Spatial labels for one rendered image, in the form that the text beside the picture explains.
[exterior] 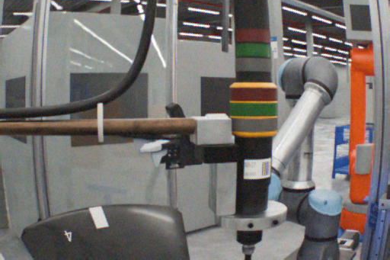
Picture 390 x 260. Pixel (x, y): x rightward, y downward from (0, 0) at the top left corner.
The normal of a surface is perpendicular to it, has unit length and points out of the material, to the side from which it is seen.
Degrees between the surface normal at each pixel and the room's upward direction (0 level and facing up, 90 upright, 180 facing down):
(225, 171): 90
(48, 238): 49
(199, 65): 90
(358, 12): 90
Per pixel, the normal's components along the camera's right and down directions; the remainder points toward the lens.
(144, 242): 0.23, -0.75
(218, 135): 0.21, 0.05
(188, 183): 0.65, 0.04
